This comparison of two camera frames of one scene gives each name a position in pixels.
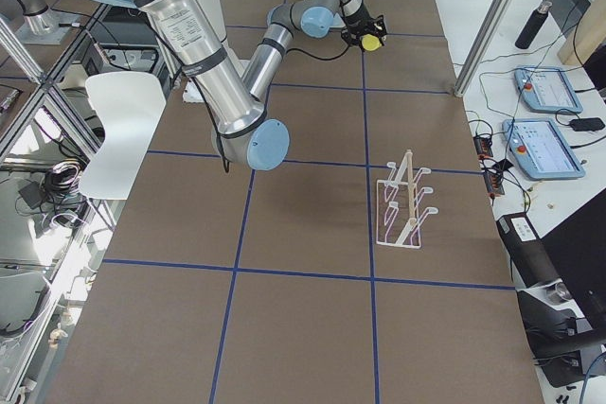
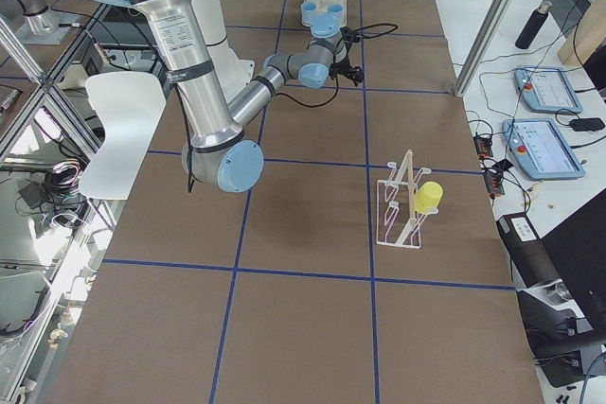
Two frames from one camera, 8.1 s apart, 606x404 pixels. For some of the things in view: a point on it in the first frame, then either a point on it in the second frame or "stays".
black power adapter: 587,124 stays
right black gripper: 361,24 to 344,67
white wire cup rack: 399,214 stays
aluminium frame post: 497,22 stays
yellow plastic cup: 370,43 to 427,196
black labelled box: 528,255 stays
